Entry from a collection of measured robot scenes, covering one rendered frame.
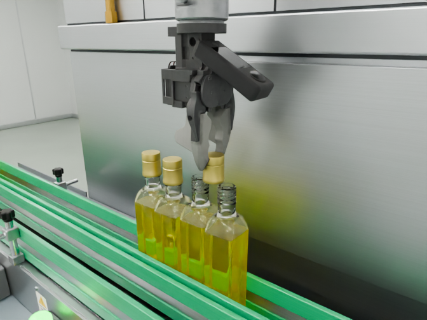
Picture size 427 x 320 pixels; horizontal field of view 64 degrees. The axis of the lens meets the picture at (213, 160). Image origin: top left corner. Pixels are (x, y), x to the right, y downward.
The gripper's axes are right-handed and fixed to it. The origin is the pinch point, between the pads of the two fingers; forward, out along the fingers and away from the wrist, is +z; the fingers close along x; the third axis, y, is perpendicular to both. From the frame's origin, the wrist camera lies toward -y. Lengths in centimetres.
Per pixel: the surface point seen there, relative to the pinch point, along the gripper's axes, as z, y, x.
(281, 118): -5.3, -5.3, -11.8
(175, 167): 2.5, 7.2, 1.4
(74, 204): 24, 50, -2
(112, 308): 25.6, 11.3, 13.7
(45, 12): -68, 584, -279
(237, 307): 21.2, -8.1, 4.3
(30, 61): 12, 583, -241
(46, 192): 25, 66, -3
